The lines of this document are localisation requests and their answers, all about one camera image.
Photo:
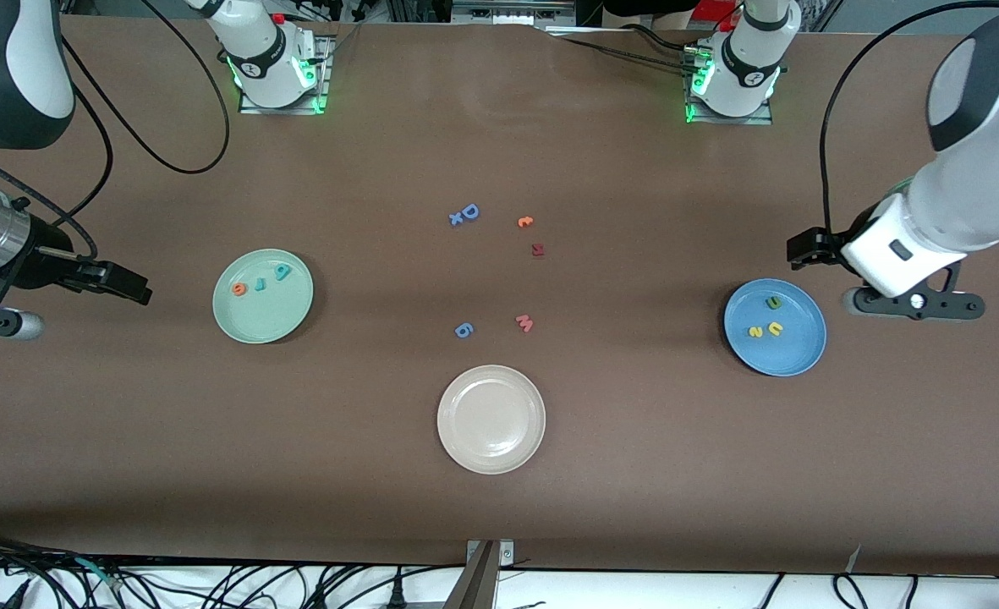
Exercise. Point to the blue foam number 6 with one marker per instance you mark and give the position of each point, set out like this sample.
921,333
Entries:
463,330

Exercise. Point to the blue foam letter D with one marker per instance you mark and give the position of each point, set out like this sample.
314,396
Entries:
464,212

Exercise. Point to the pink foam letter M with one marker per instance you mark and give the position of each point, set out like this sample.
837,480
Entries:
524,322

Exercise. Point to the red box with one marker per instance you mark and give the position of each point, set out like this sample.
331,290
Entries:
715,8

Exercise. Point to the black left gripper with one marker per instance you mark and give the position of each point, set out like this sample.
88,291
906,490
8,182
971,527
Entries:
817,247

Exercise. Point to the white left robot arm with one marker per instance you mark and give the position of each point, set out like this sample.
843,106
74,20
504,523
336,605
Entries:
973,178

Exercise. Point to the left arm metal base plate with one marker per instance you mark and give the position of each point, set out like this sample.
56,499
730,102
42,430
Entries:
732,120

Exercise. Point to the aluminium frame rail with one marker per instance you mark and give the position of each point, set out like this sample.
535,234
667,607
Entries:
414,8

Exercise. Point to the brown table cover sheet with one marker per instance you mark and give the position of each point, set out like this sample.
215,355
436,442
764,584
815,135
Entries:
499,507

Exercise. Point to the black power plug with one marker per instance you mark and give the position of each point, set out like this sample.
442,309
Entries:
396,594

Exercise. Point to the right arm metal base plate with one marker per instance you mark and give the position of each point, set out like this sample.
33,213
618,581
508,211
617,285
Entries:
254,109

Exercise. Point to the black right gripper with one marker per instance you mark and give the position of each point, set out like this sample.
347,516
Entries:
45,263

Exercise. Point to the white paper tag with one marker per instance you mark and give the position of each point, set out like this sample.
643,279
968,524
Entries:
853,558

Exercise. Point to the blue plate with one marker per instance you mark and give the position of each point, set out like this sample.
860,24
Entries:
799,347

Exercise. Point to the green plate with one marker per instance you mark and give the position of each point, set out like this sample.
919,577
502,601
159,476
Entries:
275,317

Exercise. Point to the teal foam number 9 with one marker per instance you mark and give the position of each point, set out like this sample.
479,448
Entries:
282,271

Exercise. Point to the small metal clamp plate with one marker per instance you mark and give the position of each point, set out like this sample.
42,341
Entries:
506,551

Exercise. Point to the beige plate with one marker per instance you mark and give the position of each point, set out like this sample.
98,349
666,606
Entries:
491,419

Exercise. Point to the grey metal bar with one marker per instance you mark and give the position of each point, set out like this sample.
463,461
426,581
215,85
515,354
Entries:
475,584

